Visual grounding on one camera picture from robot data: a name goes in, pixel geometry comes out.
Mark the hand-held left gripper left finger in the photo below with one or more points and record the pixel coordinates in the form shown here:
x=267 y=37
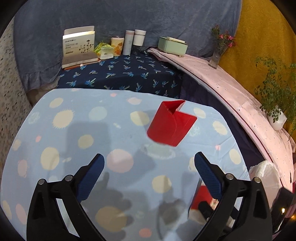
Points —
x=91 y=176

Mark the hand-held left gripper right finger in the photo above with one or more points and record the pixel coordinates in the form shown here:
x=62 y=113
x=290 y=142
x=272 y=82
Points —
x=208 y=176

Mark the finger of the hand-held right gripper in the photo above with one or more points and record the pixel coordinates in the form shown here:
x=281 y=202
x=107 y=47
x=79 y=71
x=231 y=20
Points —
x=205 y=208

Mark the red and white paper cup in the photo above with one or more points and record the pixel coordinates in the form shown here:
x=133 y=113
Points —
x=202 y=197

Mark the white plastic bag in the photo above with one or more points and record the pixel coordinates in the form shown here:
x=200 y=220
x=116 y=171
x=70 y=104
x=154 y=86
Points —
x=263 y=173

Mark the red paper box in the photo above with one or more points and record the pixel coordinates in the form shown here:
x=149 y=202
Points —
x=168 y=125

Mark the blue dotted tablecloth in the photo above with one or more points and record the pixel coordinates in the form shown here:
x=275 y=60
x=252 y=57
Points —
x=92 y=129

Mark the dark purple cloth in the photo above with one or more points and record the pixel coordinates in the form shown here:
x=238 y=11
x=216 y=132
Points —
x=212 y=99

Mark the white plant pot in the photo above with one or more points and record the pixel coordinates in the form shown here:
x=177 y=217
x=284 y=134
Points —
x=277 y=121

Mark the pink cloth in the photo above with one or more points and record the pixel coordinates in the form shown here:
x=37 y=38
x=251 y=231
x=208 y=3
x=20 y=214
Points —
x=231 y=88

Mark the navy leaf print cloth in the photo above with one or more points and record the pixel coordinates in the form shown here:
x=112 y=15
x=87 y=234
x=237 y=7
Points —
x=127 y=74

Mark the green leafy plant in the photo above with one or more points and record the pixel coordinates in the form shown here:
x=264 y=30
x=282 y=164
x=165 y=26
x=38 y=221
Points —
x=275 y=88

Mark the glass vase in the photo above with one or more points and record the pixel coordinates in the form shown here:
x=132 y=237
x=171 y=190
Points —
x=216 y=58

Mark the green snack packet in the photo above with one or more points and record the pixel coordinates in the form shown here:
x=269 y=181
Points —
x=104 y=49

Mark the white booklet box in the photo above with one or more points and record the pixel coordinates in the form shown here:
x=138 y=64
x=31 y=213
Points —
x=76 y=46

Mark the yellow printed can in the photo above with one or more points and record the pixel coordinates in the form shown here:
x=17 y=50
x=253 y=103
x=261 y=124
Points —
x=116 y=46

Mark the pale green tissue box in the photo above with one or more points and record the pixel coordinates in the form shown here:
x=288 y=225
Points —
x=172 y=46

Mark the tall white bottle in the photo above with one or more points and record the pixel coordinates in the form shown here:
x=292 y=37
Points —
x=128 y=42

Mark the pink flower bunch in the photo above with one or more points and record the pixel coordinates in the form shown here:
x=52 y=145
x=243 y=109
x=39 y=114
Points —
x=223 y=37

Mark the white jar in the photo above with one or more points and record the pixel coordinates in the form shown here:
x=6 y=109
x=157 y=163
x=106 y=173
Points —
x=139 y=37

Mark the mustard yellow cloth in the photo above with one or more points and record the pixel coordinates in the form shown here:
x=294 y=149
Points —
x=261 y=27

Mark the blue grey blanket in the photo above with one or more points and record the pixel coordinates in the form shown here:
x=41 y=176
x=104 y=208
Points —
x=115 y=16

